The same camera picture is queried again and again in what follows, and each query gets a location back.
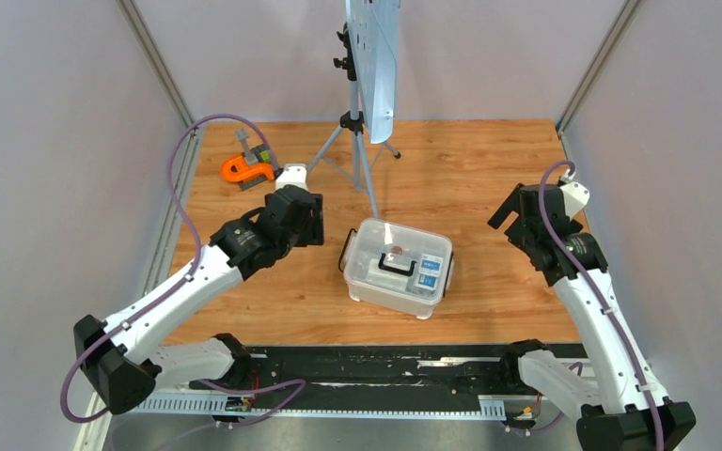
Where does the white plastic box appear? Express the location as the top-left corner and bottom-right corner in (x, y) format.
(338, 217), (456, 321)

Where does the blue square alcohol pad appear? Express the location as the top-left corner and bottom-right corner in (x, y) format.
(418, 254), (444, 278)

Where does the small blue white sachet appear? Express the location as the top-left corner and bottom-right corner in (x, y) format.
(415, 273), (439, 292)

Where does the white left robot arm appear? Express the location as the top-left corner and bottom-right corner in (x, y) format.
(73, 184), (324, 415)

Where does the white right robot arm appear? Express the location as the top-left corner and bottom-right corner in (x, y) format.
(488, 182), (697, 450)

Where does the orange grey toy fixture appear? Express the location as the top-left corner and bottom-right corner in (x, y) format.
(219, 129), (282, 191)

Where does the grey tripod stand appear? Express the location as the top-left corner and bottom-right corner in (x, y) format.
(306, 23), (380, 219)

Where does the white tablet panel on tripod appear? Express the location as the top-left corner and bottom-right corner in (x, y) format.
(345, 0), (400, 144)

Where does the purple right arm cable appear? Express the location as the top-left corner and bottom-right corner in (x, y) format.
(500, 160), (667, 451)

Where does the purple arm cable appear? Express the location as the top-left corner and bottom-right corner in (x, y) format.
(500, 160), (667, 451)
(60, 114), (307, 451)

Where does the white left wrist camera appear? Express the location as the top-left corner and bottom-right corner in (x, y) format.
(275, 163), (310, 193)

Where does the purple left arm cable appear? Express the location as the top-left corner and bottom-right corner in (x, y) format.
(60, 114), (307, 451)

